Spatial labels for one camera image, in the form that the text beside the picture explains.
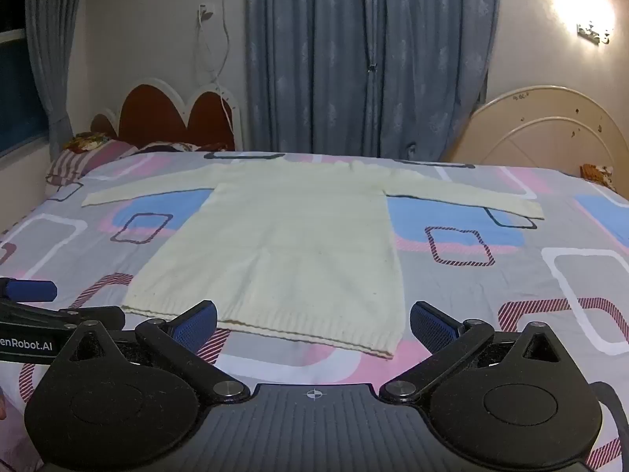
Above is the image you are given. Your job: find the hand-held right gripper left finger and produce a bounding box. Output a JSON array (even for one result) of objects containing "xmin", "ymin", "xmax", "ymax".
[{"xmin": 64, "ymin": 300, "xmax": 250, "ymax": 402}]

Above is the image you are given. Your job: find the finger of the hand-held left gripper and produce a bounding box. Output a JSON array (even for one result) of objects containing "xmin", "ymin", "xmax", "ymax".
[
  {"xmin": 0, "ymin": 278, "xmax": 58, "ymax": 304},
  {"xmin": 0, "ymin": 301, "xmax": 125, "ymax": 331}
]

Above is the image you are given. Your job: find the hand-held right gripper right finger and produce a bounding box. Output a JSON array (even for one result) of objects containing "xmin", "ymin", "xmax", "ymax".
[{"xmin": 379, "ymin": 300, "xmax": 566, "ymax": 402}]

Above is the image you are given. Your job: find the cream knitted sweater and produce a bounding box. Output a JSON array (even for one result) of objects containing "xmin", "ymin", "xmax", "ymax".
[{"xmin": 81, "ymin": 156, "xmax": 545, "ymax": 361}]

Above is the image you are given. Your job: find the patterned pink blue bedsheet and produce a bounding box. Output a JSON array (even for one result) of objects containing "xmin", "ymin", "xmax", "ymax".
[{"xmin": 0, "ymin": 149, "xmax": 629, "ymax": 472}]

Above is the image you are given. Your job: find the striped pink pillow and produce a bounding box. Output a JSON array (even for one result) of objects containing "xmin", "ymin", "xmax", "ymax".
[{"xmin": 46, "ymin": 138, "xmax": 139, "ymax": 188}]

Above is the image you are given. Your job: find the floral red yellow cloth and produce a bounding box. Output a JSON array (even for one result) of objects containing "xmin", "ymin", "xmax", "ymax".
[{"xmin": 61, "ymin": 131, "xmax": 117, "ymax": 155}]

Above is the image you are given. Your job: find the dark floral blanket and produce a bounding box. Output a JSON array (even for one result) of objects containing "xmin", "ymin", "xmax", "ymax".
[{"xmin": 132, "ymin": 141, "xmax": 230, "ymax": 155}]

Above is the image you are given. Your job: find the dark window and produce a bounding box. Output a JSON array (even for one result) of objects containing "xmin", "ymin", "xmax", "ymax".
[{"xmin": 0, "ymin": 0, "xmax": 53, "ymax": 157}]

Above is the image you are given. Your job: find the red white-trimmed headboard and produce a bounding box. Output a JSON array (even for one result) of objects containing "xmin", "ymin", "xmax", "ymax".
[{"xmin": 91, "ymin": 77, "xmax": 244, "ymax": 153}]

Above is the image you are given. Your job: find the cream arched bed board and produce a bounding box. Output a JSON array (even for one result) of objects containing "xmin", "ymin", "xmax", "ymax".
[{"xmin": 441, "ymin": 85, "xmax": 629, "ymax": 194}]

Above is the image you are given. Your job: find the orange patterned cloth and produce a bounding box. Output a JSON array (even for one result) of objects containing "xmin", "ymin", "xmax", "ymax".
[{"xmin": 580, "ymin": 164, "xmax": 616, "ymax": 188}]

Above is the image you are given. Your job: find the narrow blue curtain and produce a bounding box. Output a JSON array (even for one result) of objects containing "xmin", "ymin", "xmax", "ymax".
[{"xmin": 24, "ymin": 0, "xmax": 90, "ymax": 154}]

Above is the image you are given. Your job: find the wide blue curtain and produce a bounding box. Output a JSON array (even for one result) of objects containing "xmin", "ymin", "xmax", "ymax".
[{"xmin": 245, "ymin": 0, "xmax": 505, "ymax": 164}]

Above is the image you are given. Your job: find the white hanging cable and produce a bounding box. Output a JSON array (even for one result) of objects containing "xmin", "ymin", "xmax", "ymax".
[{"xmin": 199, "ymin": 5, "xmax": 237, "ymax": 151}]

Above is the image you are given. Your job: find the glowing wall lamp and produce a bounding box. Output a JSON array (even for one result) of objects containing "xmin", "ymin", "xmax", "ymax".
[{"xmin": 576, "ymin": 20, "xmax": 611, "ymax": 46}]

